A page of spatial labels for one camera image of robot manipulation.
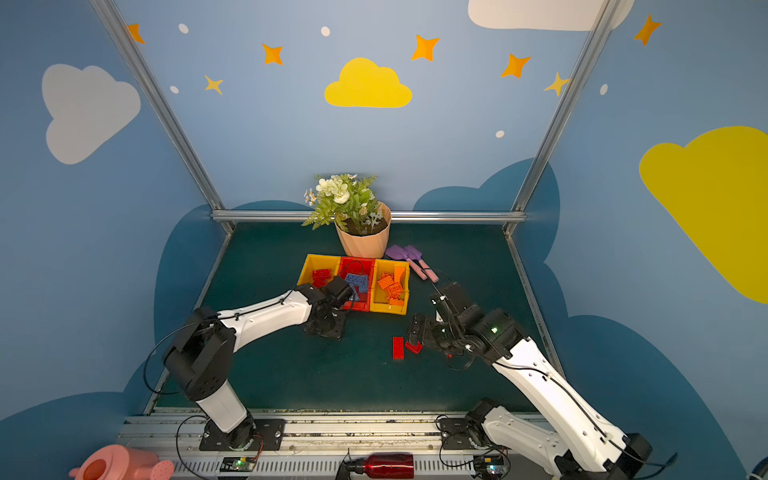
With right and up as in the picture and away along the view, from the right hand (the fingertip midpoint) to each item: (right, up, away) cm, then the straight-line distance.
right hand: (423, 332), depth 71 cm
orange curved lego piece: (-5, +13, +30) cm, 34 cm away
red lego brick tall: (-5, -9, +17) cm, 20 cm away
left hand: (-23, -5, +18) cm, 30 cm away
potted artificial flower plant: (-21, +35, +19) cm, 45 cm away
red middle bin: (-19, +15, +30) cm, 39 cm away
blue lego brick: (-20, +10, +30) cm, 37 cm away
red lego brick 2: (-33, +10, +34) cm, 48 cm away
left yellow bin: (-33, +16, +34) cm, 50 cm away
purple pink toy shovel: (-5, +20, +41) cm, 45 cm away
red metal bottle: (-9, -29, -4) cm, 31 cm away
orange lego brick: (-6, +3, +25) cm, 26 cm away
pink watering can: (-65, -24, -10) cm, 70 cm away
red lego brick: (-32, +13, +34) cm, 48 cm away
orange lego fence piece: (-7, +7, +28) cm, 29 cm away
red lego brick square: (0, -9, +17) cm, 20 cm away
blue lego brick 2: (-17, +8, +30) cm, 35 cm away
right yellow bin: (-12, +5, +26) cm, 29 cm away
